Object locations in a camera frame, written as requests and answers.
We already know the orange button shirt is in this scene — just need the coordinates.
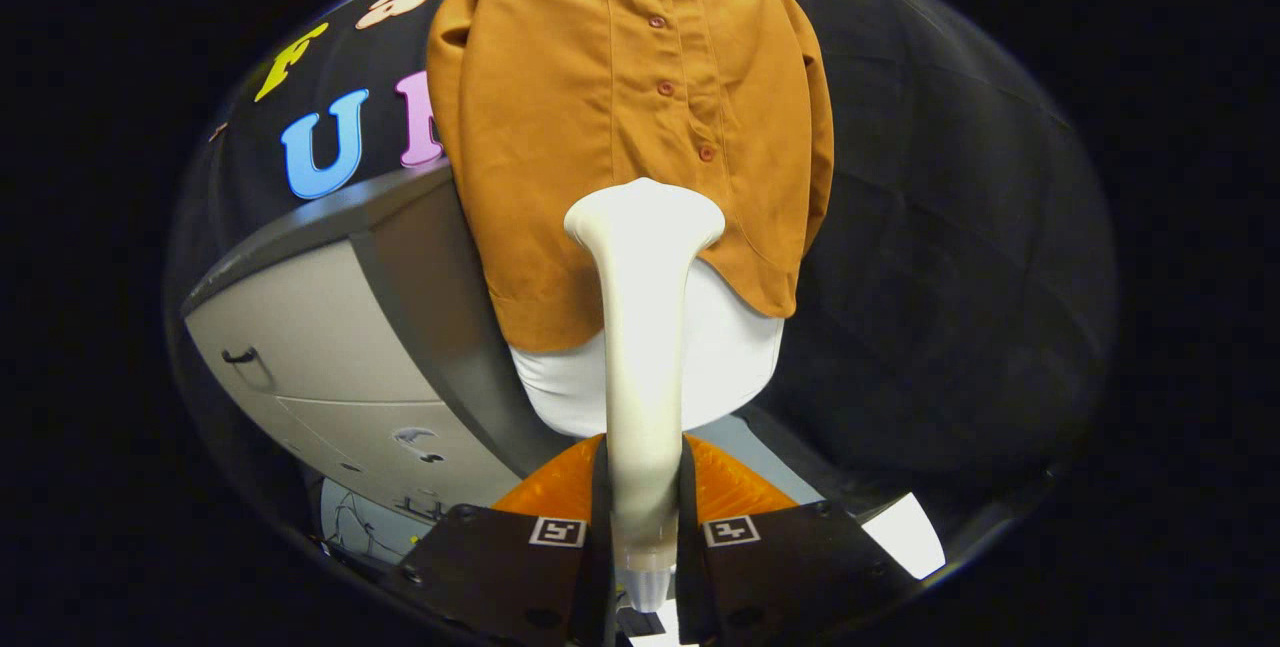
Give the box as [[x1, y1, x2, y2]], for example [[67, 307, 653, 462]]
[[426, 0, 836, 355]]

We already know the grey cabinet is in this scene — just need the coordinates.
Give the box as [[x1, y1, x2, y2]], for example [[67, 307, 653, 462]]
[[182, 162, 566, 528]]

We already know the white steamer hose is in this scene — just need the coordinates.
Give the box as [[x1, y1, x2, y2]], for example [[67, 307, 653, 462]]
[[622, 567, 673, 616]]

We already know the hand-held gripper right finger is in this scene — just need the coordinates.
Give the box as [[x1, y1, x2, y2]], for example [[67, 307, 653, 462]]
[[676, 432, 921, 647]]

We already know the white garment board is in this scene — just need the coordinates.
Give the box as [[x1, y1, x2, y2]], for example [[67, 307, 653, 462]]
[[508, 257, 787, 440]]

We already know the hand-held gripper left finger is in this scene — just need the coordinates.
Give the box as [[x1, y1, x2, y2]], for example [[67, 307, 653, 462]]
[[385, 432, 618, 647]]

